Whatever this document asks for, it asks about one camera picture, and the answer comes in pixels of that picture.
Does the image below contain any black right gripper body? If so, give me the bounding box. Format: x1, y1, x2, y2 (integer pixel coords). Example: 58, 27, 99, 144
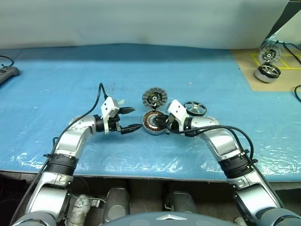
166, 115, 180, 134

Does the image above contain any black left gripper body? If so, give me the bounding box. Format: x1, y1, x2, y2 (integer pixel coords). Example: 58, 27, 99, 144
108, 114, 123, 134

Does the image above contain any motor housing with copper windings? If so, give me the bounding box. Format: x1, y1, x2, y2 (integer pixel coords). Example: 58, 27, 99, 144
142, 110, 169, 137

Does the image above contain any black spoked rotor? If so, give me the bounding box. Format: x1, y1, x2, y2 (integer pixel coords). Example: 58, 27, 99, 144
184, 100, 207, 117

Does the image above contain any round hinged motor lid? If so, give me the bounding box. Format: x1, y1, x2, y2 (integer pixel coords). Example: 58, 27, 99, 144
142, 87, 168, 109

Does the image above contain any spare motor housing with rotor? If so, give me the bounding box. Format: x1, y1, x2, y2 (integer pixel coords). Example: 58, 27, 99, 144
254, 65, 282, 83

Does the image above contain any spare round motor lid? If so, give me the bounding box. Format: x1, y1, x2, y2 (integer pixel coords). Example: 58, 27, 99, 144
259, 44, 282, 65

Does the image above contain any blue plastic table mat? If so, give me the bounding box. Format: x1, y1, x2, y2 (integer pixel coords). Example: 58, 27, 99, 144
0, 43, 301, 182

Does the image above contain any dark rounded grey shape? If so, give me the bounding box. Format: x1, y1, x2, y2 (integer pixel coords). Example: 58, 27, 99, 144
104, 187, 130, 223
166, 190, 197, 214

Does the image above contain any small white connector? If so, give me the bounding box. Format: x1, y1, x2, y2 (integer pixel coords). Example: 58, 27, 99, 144
90, 199, 106, 208

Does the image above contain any grey robot torso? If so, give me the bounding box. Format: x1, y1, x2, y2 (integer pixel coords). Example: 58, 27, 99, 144
101, 211, 238, 226

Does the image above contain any brown cardboard sheet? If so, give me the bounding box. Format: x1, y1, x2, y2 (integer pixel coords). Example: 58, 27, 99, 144
231, 48, 301, 91

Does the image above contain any white wrapped bundle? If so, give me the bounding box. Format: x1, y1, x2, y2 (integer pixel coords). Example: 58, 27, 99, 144
65, 194, 91, 226

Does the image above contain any black handheld device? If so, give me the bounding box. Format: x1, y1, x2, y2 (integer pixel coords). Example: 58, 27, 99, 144
0, 65, 21, 84

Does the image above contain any dark leaning panel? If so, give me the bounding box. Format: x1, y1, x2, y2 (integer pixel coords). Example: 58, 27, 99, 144
267, 0, 301, 44

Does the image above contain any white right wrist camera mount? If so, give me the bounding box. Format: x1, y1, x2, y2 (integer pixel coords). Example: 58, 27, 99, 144
167, 99, 189, 131

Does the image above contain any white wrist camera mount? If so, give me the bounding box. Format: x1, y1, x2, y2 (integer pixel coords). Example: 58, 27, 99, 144
167, 99, 189, 131
101, 97, 118, 135

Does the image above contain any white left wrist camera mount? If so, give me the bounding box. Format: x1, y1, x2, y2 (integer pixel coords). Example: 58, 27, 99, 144
101, 97, 118, 135

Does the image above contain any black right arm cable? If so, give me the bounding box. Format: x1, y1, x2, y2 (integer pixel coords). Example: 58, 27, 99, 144
168, 126, 286, 210

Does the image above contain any black device cable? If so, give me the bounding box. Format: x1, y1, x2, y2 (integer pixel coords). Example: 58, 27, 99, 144
0, 56, 14, 68

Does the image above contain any thin black cable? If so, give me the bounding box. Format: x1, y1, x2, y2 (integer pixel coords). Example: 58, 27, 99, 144
293, 84, 301, 103
274, 40, 301, 71

